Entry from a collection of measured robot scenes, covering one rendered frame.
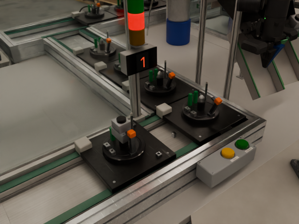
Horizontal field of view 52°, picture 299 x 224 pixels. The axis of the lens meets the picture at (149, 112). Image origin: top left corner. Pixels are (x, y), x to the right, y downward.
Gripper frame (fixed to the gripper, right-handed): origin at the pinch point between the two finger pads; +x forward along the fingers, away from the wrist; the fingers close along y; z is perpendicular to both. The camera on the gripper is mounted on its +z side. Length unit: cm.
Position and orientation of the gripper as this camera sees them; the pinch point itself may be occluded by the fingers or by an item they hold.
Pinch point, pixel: (266, 56)
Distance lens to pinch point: 98.0
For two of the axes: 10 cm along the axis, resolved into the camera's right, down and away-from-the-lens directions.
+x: 0.2, 8.3, 5.6
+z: -6.0, -4.4, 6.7
